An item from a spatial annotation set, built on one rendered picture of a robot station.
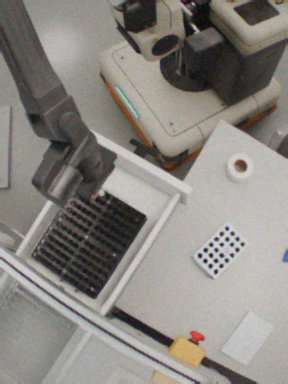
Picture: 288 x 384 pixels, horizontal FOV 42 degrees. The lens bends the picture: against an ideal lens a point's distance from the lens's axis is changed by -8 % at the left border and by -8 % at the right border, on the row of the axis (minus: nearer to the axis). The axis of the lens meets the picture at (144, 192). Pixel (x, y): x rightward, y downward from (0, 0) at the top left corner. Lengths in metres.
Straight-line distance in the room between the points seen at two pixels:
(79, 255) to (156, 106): 0.91
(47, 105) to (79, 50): 1.65
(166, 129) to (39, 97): 1.09
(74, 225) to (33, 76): 0.45
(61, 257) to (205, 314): 0.38
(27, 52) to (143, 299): 0.68
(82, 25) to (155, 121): 0.93
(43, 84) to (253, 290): 0.73
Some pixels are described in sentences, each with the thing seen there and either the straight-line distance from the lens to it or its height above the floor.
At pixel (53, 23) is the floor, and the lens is 2.42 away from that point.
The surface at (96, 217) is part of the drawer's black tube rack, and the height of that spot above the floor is 0.87.
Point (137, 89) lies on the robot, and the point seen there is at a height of 0.28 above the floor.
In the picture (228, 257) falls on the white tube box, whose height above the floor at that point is 0.80.
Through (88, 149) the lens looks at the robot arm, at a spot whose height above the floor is 1.18.
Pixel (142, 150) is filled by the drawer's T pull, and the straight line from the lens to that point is 0.93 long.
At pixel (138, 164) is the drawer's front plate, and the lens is 0.90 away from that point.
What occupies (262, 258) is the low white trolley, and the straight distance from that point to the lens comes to 1.06.
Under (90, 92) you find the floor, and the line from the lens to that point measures 2.07.
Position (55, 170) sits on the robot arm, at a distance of 0.63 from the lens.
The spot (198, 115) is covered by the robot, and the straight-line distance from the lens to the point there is 1.67.
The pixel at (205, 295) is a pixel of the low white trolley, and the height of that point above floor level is 0.76.
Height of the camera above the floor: 1.78
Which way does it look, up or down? 75 degrees down
